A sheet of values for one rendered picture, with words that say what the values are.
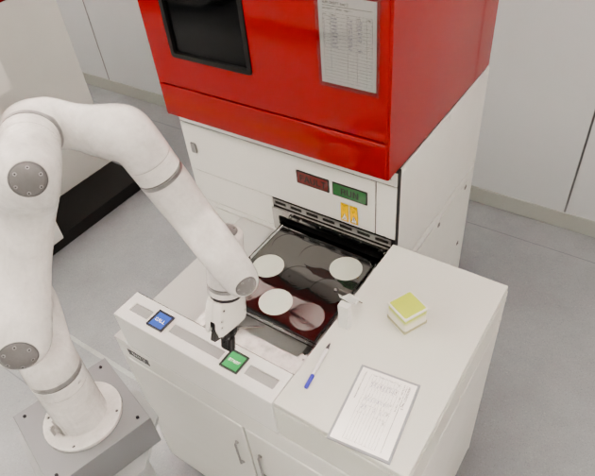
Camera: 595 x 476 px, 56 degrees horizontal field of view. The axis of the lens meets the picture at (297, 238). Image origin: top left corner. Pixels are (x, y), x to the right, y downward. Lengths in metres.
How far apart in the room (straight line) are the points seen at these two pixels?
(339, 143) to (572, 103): 1.67
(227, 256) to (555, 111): 2.20
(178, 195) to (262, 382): 0.56
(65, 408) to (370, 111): 0.99
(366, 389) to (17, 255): 0.80
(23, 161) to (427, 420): 0.96
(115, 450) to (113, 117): 0.82
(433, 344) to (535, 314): 1.46
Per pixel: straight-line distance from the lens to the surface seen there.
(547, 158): 3.16
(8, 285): 1.16
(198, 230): 1.11
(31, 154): 0.96
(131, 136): 1.00
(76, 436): 1.50
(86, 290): 3.22
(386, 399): 1.36
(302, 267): 1.73
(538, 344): 2.78
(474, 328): 1.51
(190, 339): 1.54
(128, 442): 1.49
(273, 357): 1.55
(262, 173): 1.85
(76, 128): 1.04
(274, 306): 1.64
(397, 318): 1.45
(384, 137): 1.43
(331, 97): 1.46
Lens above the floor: 2.13
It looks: 42 degrees down
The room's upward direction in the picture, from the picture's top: 6 degrees counter-clockwise
